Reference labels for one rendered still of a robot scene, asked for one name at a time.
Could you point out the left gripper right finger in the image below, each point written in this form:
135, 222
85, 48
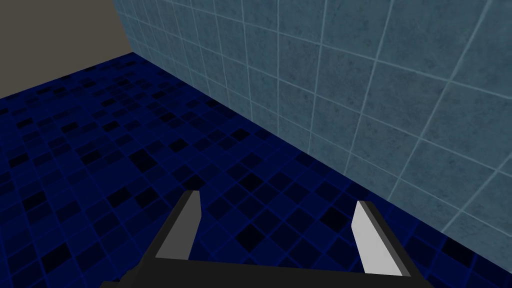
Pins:
378, 246

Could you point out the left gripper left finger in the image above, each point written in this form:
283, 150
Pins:
180, 234

